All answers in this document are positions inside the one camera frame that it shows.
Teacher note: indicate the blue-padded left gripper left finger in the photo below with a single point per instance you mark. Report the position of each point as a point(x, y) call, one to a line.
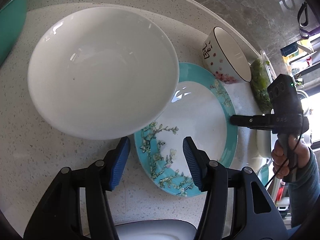
point(57, 215)

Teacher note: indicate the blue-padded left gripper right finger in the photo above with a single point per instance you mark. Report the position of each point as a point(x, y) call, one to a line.
point(255, 215)

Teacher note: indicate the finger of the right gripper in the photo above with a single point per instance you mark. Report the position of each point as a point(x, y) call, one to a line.
point(259, 122)

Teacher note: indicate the teal floral plate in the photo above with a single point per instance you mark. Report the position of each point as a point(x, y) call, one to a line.
point(201, 109)

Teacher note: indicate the small floral rice bowl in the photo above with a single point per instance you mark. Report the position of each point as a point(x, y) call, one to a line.
point(224, 58)

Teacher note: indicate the large white bowl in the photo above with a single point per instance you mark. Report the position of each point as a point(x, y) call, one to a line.
point(102, 73)

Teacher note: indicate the right forearm grey sleeve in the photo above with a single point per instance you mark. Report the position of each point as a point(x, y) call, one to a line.
point(304, 192)

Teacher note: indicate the person's right hand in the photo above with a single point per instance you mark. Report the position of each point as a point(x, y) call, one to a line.
point(303, 156)

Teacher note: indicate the clear container of greens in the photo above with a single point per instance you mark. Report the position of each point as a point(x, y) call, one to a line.
point(262, 75)

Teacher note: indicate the teal basin with vegetables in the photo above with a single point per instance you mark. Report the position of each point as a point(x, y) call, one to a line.
point(12, 17)

